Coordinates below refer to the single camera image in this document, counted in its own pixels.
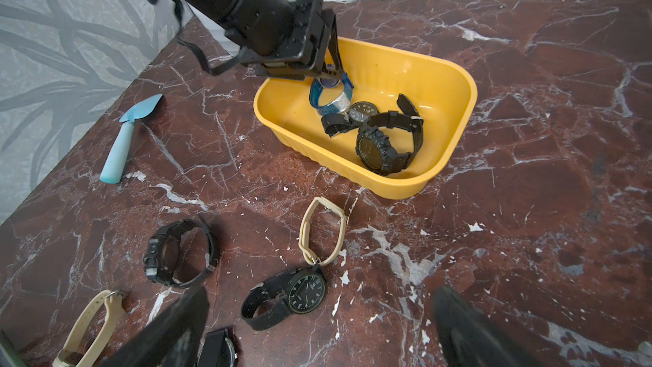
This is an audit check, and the black mesh strap watch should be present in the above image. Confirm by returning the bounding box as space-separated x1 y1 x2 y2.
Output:
240 265 327 331

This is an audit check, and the translucent blue watch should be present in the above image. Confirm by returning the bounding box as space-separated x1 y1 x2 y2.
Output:
309 72 354 117

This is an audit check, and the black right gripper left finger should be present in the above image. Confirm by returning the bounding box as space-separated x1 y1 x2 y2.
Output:
101 286 210 366

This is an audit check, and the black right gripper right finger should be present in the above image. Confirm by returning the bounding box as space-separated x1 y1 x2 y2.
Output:
433 286 541 366

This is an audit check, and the rugged black digital watch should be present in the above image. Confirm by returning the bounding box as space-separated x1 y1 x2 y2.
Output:
144 216 219 289

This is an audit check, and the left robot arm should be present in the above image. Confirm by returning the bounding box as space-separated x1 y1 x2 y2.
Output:
147 0 345 81

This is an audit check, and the yellow plastic storage box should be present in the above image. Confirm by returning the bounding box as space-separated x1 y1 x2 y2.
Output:
254 38 478 200

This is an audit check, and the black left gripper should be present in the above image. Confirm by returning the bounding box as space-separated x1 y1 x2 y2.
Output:
210 0 343 81

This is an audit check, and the light blue garden trowel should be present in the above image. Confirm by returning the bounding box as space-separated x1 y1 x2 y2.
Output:
99 93 163 185

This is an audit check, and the black round dial watch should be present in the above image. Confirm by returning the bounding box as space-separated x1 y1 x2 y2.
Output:
321 101 380 137

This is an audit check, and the cream strap watch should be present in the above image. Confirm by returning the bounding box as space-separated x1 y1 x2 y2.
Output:
298 196 349 266

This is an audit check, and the chunky black sport watch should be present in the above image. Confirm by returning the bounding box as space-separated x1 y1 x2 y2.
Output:
356 93 424 176

